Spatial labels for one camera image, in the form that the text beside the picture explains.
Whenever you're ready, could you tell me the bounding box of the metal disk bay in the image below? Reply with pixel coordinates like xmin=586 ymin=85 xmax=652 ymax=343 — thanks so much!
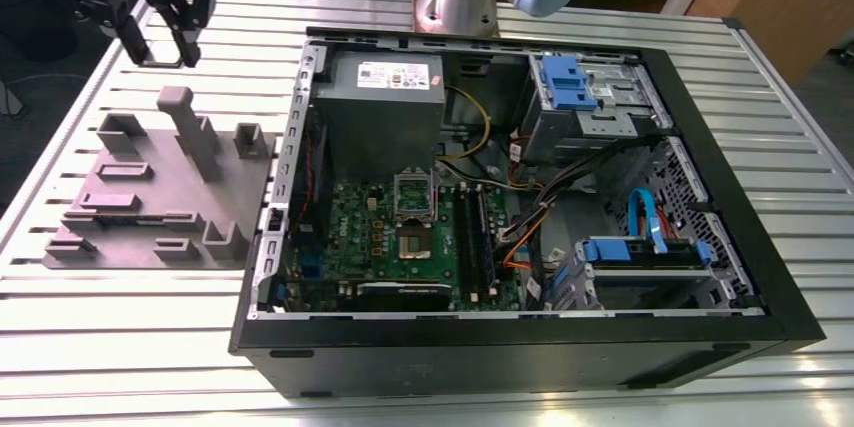
xmin=546 ymin=241 xmax=767 ymax=312

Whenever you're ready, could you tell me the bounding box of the blue plastic drive latch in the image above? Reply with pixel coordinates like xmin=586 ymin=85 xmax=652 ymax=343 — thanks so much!
xmin=542 ymin=54 xmax=601 ymax=112

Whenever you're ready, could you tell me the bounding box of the white and black wire bundle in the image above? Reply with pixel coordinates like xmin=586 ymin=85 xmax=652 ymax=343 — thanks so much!
xmin=437 ymin=156 xmax=540 ymax=193

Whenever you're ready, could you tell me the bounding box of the black RAM slot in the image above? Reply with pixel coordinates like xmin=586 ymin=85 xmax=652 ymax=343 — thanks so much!
xmin=461 ymin=184 xmax=484 ymax=299
xmin=456 ymin=184 xmax=476 ymax=299
xmin=469 ymin=184 xmax=493 ymax=298

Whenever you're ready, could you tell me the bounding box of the metal drive cage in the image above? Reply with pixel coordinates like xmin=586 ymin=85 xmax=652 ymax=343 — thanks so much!
xmin=520 ymin=50 xmax=674 ymax=164

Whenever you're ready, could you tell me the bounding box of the red and orange wire bundle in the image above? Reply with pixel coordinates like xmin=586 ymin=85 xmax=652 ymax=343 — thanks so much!
xmin=505 ymin=162 xmax=537 ymax=192

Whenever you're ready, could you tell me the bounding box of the metal socket cover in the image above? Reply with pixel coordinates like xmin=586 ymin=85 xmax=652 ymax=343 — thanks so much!
xmin=396 ymin=170 xmax=441 ymax=222

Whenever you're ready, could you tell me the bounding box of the black PC case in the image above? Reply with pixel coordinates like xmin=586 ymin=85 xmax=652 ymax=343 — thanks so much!
xmin=227 ymin=24 xmax=829 ymax=396

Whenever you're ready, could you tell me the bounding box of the grey parts rack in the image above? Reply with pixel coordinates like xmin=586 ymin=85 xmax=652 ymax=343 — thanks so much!
xmin=41 ymin=85 xmax=282 ymax=271

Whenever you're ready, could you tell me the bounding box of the grey power supply unit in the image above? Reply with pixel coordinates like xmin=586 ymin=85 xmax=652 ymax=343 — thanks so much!
xmin=312 ymin=50 xmax=448 ymax=173

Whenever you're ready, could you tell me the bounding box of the yellow wire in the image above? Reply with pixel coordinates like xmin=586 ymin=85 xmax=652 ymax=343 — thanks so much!
xmin=440 ymin=85 xmax=494 ymax=162

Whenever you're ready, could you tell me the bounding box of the black cable bundle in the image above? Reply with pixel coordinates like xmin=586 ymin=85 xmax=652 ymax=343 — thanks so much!
xmin=504 ymin=136 xmax=662 ymax=243

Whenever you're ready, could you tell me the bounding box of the green motherboard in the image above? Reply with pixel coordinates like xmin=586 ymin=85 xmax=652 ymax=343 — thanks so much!
xmin=277 ymin=177 xmax=530 ymax=314

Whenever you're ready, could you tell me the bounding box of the RAM stick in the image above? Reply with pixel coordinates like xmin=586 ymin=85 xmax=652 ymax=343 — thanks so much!
xmin=476 ymin=184 xmax=501 ymax=297
xmin=93 ymin=215 xmax=173 ymax=226

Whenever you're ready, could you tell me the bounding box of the black graphics card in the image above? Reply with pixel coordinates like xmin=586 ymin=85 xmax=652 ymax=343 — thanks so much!
xmin=337 ymin=280 xmax=454 ymax=313

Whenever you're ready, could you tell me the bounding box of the CPU socket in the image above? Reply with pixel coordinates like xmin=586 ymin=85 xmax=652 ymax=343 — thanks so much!
xmin=394 ymin=219 xmax=440 ymax=266

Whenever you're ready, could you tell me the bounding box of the hard disk in blue carrier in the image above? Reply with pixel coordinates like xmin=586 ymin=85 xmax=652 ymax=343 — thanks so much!
xmin=578 ymin=236 xmax=715 ymax=269

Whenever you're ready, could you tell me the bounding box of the blue flat wire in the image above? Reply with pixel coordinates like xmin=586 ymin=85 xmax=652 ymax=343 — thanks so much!
xmin=629 ymin=186 xmax=670 ymax=254

